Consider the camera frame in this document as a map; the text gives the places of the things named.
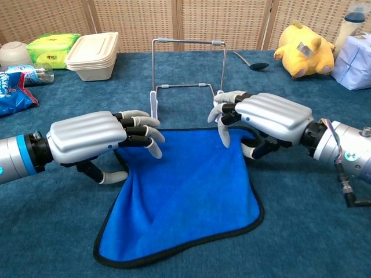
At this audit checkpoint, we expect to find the yellow plush toy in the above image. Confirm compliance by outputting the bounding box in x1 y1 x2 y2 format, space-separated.
273 20 336 79

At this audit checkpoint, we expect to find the small wire rack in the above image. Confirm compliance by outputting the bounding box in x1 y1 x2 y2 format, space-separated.
149 38 228 120

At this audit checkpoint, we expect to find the clear plastic snack jar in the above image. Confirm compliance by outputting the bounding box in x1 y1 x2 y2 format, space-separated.
5 63 55 87

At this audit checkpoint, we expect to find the white upturned bowl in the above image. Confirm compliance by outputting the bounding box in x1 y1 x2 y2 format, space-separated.
0 41 34 70

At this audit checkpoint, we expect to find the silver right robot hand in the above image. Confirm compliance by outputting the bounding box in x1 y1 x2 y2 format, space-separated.
207 90 315 160

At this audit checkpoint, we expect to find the blue cloth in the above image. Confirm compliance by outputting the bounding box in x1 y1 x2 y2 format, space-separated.
93 126 265 269

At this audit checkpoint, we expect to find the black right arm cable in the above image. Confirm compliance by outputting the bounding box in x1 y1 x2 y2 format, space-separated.
318 118 371 209

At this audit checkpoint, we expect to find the beige lidded lunch box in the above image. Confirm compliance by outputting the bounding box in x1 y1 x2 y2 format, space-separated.
65 31 119 82

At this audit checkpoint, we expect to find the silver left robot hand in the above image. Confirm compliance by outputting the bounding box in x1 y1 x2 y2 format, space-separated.
46 109 166 185

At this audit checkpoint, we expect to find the blue cookie snack bag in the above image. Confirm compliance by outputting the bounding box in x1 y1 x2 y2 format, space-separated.
0 71 39 117

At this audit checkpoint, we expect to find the baby bottle with blue collar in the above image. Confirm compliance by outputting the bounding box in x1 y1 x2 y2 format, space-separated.
333 3 366 60

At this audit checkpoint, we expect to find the teal table mat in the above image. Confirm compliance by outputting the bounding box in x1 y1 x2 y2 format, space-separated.
0 50 371 278

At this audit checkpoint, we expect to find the white wet wipes pack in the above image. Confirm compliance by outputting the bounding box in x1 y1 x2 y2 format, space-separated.
330 32 371 91

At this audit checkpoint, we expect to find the metal spoon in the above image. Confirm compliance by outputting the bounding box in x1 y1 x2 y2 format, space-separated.
232 50 270 71

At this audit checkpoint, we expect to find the woven bamboo folding screen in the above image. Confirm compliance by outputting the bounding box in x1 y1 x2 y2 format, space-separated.
0 0 371 54

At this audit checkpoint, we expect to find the green tissue pack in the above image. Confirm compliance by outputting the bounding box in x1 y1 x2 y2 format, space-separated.
26 32 82 70

